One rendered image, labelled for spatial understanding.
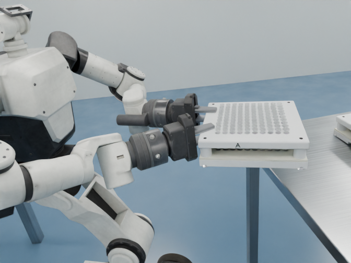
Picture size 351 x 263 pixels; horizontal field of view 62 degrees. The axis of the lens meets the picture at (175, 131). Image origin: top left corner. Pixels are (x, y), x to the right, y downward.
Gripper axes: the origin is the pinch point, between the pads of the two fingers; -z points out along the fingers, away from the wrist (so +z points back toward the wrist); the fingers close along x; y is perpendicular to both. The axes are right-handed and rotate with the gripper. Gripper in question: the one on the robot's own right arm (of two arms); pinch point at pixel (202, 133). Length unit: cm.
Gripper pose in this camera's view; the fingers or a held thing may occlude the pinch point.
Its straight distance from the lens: 74.9
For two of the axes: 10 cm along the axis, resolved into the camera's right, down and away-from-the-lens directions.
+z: -9.3, 2.6, -2.5
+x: 1.3, 8.9, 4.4
